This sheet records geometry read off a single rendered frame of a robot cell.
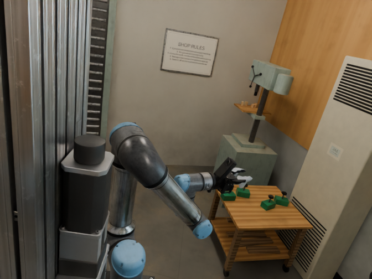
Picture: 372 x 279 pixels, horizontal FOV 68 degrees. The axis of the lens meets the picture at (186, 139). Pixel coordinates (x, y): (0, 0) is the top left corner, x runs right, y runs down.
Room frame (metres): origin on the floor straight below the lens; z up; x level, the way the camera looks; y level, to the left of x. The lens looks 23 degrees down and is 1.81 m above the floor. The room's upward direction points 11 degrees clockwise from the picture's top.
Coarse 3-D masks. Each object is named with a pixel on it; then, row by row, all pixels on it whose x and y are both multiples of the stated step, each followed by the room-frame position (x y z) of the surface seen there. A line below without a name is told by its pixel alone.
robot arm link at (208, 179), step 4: (204, 172) 1.04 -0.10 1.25; (204, 176) 1.00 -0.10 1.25; (208, 176) 1.01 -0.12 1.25; (204, 180) 0.99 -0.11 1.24; (208, 180) 0.99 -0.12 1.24; (212, 180) 1.00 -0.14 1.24; (204, 184) 1.05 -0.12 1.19; (208, 184) 0.99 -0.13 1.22; (212, 184) 1.00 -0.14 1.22; (204, 188) 0.98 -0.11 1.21; (208, 188) 0.99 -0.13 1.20
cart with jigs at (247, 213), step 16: (240, 192) 2.06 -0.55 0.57; (256, 192) 2.19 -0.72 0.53; (272, 192) 2.25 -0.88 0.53; (240, 208) 1.89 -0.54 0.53; (256, 208) 1.94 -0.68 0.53; (272, 208) 1.98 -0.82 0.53; (288, 208) 2.03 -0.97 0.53; (224, 224) 2.10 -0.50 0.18; (240, 224) 1.69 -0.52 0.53; (256, 224) 1.73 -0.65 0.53; (272, 224) 1.77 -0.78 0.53; (288, 224) 1.81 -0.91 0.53; (304, 224) 1.85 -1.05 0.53; (224, 240) 1.89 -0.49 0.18; (240, 240) 1.68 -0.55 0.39; (256, 240) 1.95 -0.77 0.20; (272, 240) 2.01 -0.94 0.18; (240, 256) 1.74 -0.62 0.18; (256, 256) 1.78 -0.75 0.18; (272, 256) 1.82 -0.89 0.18; (288, 256) 1.85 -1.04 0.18; (224, 272) 1.70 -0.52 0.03
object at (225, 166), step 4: (228, 160) 1.06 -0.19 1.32; (232, 160) 1.05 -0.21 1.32; (224, 164) 1.06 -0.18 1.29; (228, 164) 1.04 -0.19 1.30; (232, 164) 1.04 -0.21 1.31; (236, 164) 1.05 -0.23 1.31; (220, 168) 1.06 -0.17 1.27; (224, 168) 1.04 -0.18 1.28; (228, 168) 1.03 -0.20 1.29; (232, 168) 1.04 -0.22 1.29; (216, 172) 1.05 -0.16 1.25; (220, 172) 1.04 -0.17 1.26; (224, 172) 1.03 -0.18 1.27; (228, 172) 1.04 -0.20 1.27; (216, 176) 1.04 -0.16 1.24; (220, 176) 1.03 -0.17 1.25; (224, 176) 1.03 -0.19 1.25; (216, 180) 1.03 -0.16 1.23; (220, 180) 1.03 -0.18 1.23
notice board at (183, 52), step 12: (168, 36) 3.25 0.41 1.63; (180, 36) 3.30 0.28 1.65; (192, 36) 3.34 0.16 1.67; (204, 36) 3.39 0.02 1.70; (168, 48) 3.26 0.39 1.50; (180, 48) 3.30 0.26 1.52; (192, 48) 3.35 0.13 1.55; (204, 48) 3.40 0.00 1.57; (216, 48) 3.45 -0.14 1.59; (168, 60) 3.26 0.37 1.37; (180, 60) 3.31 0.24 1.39; (192, 60) 3.36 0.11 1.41; (204, 60) 3.41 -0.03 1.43; (180, 72) 3.32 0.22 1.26; (192, 72) 3.37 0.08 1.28; (204, 72) 3.42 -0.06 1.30
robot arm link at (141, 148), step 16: (128, 144) 0.75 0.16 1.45; (144, 144) 0.75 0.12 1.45; (128, 160) 0.72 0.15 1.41; (144, 160) 0.72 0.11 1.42; (160, 160) 0.75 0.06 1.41; (144, 176) 0.71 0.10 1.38; (160, 176) 0.72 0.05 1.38; (160, 192) 0.74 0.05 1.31; (176, 192) 0.77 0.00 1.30; (176, 208) 0.78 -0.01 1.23; (192, 208) 0.81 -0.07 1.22; (192, 224) 0.82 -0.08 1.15; (208, 224) 0.84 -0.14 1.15
